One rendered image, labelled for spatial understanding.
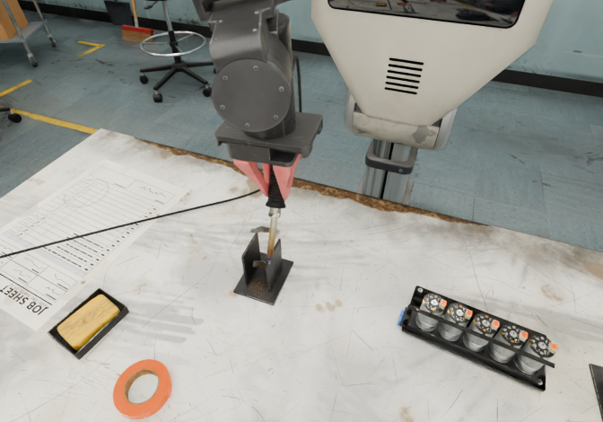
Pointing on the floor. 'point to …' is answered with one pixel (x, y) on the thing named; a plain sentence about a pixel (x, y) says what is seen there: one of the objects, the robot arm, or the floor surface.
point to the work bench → (301, 308)
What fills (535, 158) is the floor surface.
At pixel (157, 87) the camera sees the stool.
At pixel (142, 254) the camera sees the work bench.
